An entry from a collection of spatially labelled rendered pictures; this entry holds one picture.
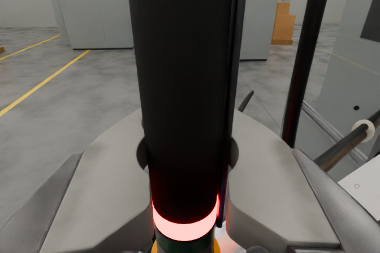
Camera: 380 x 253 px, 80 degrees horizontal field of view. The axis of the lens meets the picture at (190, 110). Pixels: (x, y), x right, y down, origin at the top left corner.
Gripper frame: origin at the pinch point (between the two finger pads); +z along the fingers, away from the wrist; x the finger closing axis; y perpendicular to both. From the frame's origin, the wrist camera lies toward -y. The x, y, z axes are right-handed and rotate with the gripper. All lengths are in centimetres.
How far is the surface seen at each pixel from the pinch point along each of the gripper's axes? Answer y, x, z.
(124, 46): 150, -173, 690
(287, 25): 103, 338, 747
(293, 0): 52, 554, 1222
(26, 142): 155, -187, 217
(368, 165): 25, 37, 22
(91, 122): 156, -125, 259
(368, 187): 27.7, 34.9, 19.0
